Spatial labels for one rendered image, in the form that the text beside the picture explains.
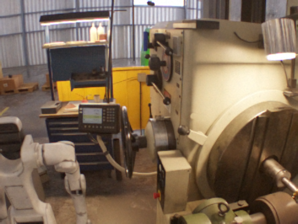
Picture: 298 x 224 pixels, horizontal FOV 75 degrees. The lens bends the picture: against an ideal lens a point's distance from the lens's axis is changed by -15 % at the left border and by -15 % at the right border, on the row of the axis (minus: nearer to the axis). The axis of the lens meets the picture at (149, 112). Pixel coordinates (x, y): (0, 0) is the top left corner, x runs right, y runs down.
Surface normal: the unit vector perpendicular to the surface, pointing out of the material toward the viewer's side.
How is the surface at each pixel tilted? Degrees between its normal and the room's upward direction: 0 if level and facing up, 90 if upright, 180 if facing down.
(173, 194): 90
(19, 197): 96
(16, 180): 96
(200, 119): 90
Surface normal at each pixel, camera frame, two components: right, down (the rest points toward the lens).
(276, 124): 0.18, 0.36
